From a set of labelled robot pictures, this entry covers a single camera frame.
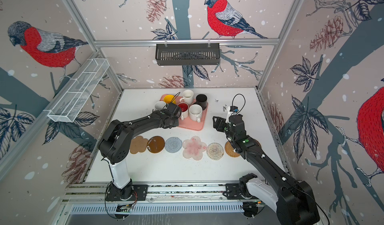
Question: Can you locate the rattan round woven coaster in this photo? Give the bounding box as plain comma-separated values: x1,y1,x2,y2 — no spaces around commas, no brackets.
225,142,240,158

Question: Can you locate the blue grey woven coaster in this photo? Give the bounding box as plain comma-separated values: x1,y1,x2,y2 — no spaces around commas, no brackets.
165,137,183,154

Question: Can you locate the multicolour zigzag woven coaster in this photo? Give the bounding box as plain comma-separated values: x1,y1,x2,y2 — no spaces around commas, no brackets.
206,143,224,161

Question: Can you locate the glossy brown round coaster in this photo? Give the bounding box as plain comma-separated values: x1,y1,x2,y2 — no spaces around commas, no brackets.
147,136,165,154

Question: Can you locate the pink flower shaped coaster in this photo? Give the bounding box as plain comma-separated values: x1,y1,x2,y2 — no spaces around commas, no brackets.
182,136,207,161

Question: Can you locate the cork flower shaped coaster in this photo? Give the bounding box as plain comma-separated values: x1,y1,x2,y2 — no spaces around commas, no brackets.
130,136,149,154

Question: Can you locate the dark wooden round coaster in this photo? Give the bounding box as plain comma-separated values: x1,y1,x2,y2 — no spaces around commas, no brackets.
255,140,262,149

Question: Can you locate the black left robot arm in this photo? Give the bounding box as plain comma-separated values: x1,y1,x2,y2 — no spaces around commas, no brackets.
99,103,182,201

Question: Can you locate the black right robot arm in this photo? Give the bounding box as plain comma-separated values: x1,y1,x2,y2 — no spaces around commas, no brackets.
213,115,320,225

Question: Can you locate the red inside white mug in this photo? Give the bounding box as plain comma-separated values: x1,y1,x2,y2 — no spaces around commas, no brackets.
178,103,189,121

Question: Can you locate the blue patterned mug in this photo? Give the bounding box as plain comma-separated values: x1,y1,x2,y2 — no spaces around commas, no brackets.
154,101,167,111

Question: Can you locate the yellow mug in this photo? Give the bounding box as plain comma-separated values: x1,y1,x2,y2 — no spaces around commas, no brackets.
163,95,176,104

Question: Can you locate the pink tray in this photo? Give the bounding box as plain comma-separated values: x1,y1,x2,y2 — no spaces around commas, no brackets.
160,94,208,131

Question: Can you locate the cream mug at back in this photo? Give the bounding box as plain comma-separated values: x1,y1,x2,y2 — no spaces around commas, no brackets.
180,90,194,105

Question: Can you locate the black mug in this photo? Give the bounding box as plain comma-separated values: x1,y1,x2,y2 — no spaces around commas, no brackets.
195,94,208,111

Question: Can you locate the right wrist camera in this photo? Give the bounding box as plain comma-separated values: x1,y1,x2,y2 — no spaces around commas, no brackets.
226,106,239,124

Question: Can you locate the black hanging wire basket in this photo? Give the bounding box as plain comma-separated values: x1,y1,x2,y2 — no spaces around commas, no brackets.
155,44,221,66

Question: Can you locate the white wire mesh shelf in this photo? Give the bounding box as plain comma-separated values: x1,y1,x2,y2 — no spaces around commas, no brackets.
48,58,110,123

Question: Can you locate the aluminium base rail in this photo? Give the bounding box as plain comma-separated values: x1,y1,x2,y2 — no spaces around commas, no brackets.
64,179,307,215

